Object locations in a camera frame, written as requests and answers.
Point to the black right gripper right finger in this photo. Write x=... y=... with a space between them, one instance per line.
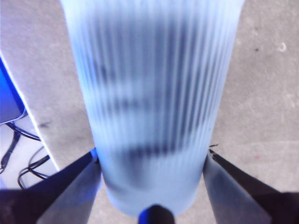
x=238 y=198

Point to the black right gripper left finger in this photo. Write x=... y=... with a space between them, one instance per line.
x=63 y=196

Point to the blue ribbed plastic cup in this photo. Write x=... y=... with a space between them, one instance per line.
x=151 y=93

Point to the blue flat panel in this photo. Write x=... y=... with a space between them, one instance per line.
x=8 y=100

